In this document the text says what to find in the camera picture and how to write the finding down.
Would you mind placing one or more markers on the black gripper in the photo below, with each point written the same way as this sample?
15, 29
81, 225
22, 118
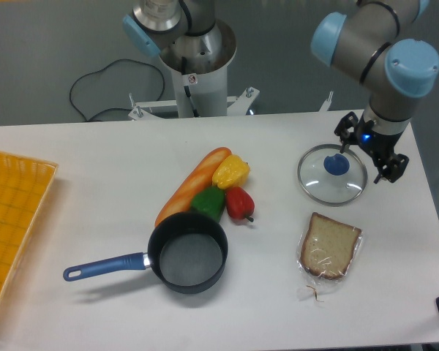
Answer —
379, 146

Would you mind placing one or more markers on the glass lid blue knob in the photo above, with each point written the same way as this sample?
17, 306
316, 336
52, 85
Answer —
331, 177

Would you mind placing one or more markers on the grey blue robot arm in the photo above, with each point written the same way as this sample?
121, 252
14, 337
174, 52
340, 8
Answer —
366, 46

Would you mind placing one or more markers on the bread slice in plastic wrap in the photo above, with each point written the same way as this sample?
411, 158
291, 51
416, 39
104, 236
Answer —
325, 254

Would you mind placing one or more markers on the yellow toy bell pepper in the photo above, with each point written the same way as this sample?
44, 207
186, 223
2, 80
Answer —
233, 171

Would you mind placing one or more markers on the red toy bell pepper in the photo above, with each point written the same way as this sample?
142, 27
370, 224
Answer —
239, 204

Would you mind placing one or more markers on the green toy bell pepper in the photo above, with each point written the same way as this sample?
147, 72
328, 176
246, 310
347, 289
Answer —
210, 202

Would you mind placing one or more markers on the orange toy baguette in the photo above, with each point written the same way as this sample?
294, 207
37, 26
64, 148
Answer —
197, 181

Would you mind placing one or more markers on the yellow woven basket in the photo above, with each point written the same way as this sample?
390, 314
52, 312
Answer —
24, 184

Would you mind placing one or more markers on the black saucepan blue handle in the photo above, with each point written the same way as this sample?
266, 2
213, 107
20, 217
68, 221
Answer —
187, 252

